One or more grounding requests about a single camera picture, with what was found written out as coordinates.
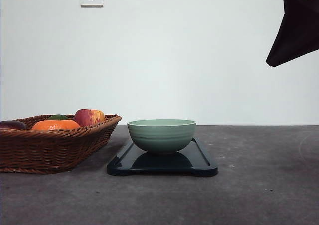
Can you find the orange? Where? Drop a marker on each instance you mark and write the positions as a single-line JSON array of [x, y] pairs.
[[55, 125]]

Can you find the light green bowl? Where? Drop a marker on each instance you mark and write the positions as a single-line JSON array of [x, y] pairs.
[[161, 135]]

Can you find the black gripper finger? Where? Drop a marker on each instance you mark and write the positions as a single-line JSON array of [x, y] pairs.
[[298, 35]]

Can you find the brown wicker basket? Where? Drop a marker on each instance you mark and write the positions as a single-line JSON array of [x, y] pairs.
[[49, 150]]

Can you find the dark red plum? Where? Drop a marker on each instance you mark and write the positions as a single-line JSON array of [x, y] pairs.
[[12, 124]]

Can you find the green avocado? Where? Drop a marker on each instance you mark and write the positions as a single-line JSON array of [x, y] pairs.
[[57, 117]]

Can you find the dark teal rectangular tray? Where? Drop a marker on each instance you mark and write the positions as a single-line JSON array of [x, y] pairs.
[[193, 160]]

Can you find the red yellow apple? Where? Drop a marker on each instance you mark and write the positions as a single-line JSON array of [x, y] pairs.
[[89, 117]]

